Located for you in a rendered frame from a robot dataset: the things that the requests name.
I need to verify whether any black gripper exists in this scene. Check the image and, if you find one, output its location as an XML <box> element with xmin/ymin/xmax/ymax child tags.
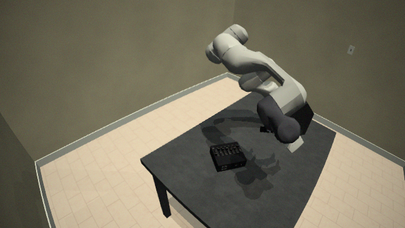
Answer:
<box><xmin>260</xmin><ymin>126</ymin><xmax>273</xmax><ymax>133</ymax></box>

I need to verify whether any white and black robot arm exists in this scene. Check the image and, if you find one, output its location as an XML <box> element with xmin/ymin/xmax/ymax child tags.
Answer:
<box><xmin>205</xmin><ymin>24</ymin><xmax>307</xmax><ymax>153</ymax></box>

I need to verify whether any dark grey lighting desk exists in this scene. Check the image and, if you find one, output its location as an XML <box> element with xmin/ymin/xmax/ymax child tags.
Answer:
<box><xmin>210</xmin><ymin>142</ymin><xmax>247</xmax><ymax>172</ymax></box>

